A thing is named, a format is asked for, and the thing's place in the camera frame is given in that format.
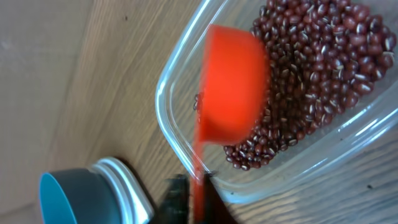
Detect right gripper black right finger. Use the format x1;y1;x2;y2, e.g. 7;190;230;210
203;173;238;224

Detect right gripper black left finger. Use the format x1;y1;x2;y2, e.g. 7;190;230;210
152;174;190;224

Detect orange scoop with blue handle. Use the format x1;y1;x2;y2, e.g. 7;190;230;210
192;24;271;223

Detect white digital kitchen scale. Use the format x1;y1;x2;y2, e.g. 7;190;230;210
90;157;155;224

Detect teal plastic bowl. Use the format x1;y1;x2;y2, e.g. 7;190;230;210
39;168;122;224

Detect clear plastic food container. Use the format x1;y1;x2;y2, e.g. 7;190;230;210
155;0;397;203

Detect red adzuki beans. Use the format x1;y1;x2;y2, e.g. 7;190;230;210
192;0;398;172

